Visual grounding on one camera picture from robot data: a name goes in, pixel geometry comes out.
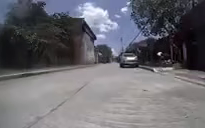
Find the concrete kerb sidewalk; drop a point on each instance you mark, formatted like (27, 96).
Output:
(186, 76)

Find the utility pole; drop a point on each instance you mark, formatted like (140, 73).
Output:
(121, 45)

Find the grey concrete road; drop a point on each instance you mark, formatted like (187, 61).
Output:
(123, 96)

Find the dark building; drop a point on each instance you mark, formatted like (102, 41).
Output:
(200, 36)

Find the green bushes and trees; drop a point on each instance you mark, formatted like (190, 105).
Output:
(30, 40)

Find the distant trees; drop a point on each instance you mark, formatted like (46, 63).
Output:
(104, 53)

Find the raised concrete sidewalk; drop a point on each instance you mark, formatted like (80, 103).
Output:
(30, 72)

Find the large leafy tree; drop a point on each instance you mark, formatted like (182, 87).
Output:
(156, 15)

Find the grey concrete building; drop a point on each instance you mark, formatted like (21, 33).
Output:
(85, 45)

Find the silver car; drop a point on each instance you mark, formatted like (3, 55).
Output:
(128, 59)

